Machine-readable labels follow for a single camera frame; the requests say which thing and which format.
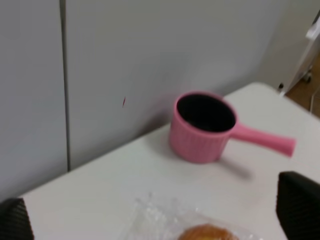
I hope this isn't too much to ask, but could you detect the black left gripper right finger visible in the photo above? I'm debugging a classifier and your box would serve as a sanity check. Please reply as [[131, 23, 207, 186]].
[[276, 171, 320, 240]]

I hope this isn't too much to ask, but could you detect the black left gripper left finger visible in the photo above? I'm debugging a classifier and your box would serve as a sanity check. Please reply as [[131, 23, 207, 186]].
[[0, 197, 35, 240]]

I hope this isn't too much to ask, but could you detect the wrapped fruit pastry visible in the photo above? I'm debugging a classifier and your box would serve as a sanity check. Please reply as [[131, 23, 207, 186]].
[[119, 193, 261, 240]]

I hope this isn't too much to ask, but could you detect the pink pot with handle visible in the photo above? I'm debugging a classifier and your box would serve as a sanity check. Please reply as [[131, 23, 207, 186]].
[[169, 91, 296, 164]]

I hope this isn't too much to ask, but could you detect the white cart with wheels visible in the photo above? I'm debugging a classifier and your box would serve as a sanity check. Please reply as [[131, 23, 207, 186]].
[[277, 12, 320, 95]]

